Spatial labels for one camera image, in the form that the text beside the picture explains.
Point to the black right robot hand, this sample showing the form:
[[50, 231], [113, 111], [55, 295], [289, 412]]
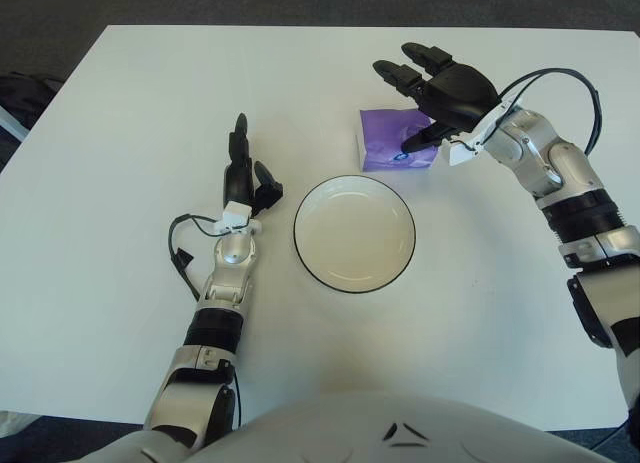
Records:
[[455, 93]]

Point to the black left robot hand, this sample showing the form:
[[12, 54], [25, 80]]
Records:
[[236, 183]]

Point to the purple tissue paper pack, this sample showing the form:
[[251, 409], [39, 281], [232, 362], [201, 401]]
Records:
[[380, 128]]

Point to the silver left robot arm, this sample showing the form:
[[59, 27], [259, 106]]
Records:
[[235, 253]]

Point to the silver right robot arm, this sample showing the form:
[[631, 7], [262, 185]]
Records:
[[565, 158]]

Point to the white plate with black rim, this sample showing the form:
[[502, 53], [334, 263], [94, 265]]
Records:
[[350, 238]]

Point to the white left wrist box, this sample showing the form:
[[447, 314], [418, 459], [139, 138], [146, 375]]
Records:
[[237, 214]]

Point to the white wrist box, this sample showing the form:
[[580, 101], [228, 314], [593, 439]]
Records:
[[237, 214], [462, 153]]

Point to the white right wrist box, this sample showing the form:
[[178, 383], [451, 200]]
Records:
[[462, 153]]

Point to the black bag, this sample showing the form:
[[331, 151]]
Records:
[[25, 95]]

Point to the white flat board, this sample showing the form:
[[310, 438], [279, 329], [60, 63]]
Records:
[[10, 125]]

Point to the grey robot torso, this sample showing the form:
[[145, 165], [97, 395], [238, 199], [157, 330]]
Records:
[[320, 433]]

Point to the white floor object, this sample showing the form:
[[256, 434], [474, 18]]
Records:
[[12, 420]]

